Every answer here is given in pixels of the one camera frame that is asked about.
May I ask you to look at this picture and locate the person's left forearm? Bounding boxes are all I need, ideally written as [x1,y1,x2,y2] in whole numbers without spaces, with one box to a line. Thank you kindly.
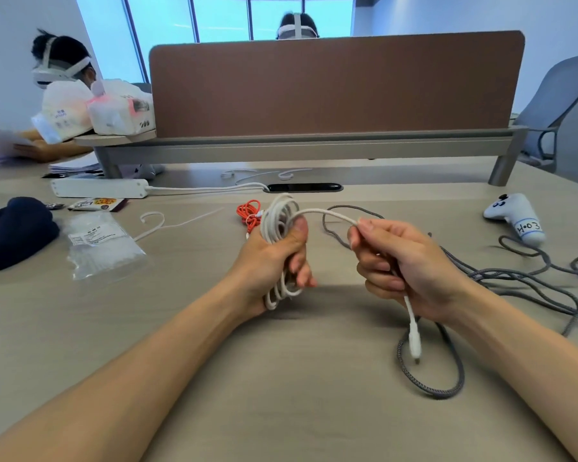
[0,281,251,462]

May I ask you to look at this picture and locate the white cable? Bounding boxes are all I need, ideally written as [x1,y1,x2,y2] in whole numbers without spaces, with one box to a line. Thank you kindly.
[259,193,423,365]

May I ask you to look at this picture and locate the white head-mounted headset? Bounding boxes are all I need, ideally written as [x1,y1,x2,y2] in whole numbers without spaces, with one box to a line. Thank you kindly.
[277,13,319,40]
[32,37,92,90]

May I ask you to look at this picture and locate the grey metal desk shelf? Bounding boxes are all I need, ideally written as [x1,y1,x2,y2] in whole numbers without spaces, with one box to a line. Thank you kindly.
[94,124,530,187]

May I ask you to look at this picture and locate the small white rounded object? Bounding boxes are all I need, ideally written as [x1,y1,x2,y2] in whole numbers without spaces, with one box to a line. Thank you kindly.
[134,163,166,181]

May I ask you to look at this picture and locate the person's right hand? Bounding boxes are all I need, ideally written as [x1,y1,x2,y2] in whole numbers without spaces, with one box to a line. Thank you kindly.
[347,218,478,327]

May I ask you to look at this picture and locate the clear bag of zip ties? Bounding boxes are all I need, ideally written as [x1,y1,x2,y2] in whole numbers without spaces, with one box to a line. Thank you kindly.
[63,212,148,282]

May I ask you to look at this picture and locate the round beige shelf board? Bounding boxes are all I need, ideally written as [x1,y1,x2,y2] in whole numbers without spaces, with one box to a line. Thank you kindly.
[73,128,157,148]

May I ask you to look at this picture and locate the person's right forearm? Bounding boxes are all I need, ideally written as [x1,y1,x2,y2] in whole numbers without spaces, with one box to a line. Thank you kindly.
[445,283,578,462]

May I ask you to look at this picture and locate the brown desk divider panel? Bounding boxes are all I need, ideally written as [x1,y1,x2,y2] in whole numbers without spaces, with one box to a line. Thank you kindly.
[148,30,527,139]

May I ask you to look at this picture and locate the white paper sheets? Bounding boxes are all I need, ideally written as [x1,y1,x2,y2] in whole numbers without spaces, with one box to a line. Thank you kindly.
[0,124,102,176]

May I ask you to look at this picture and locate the grey braided cable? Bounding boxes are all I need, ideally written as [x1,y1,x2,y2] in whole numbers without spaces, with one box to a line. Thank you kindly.
[321,204,578,400]

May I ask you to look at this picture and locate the white power strip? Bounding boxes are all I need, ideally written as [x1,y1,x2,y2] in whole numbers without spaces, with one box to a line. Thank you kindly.
[50,178,150,200]

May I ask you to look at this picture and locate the red cable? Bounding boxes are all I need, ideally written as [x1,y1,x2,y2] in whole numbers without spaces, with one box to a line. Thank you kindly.
[236,199,263,235]

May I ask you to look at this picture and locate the white tissue pack pink label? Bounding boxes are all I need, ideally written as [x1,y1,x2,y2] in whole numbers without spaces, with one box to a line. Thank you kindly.
[85,79,156,136]

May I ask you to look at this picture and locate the large glass window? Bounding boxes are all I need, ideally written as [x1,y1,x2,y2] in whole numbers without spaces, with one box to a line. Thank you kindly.
[73,0,356,85]

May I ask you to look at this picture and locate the white labelled hand controller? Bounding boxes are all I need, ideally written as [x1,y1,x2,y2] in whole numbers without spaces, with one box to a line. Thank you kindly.
[483,192,547,248]

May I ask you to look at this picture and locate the white power strip cord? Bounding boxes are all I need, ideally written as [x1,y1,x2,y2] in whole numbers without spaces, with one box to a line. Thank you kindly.
[146,182,270,194]

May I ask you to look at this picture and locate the person's left hand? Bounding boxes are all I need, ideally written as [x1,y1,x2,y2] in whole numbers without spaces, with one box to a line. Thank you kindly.
[227,216,319,323]

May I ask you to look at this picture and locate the navy baseball cap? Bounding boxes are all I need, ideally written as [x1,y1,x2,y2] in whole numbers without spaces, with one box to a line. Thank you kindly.
[0,196,61,275]

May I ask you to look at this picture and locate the white printed snack packet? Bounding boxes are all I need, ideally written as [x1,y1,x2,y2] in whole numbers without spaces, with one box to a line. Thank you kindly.
[67,197,130,212]

